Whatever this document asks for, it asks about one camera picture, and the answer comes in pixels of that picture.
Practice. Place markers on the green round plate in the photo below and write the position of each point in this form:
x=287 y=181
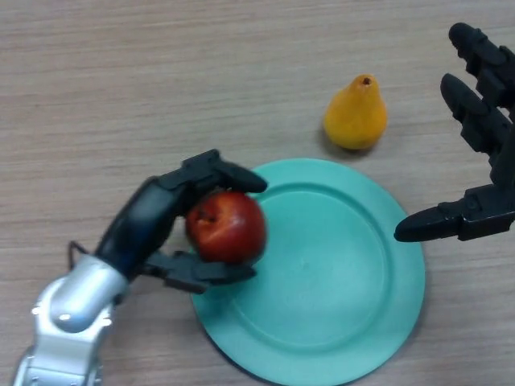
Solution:
x=334 y=281

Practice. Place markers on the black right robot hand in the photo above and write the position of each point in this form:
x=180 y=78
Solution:
x=495 y=132

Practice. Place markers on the red apple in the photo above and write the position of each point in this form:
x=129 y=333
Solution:
x=227 y=229

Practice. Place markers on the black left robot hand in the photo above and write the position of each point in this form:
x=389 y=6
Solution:
x=141 y=221

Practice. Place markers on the yellow pear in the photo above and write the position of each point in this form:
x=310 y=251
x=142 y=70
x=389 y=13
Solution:
x=356 y=118

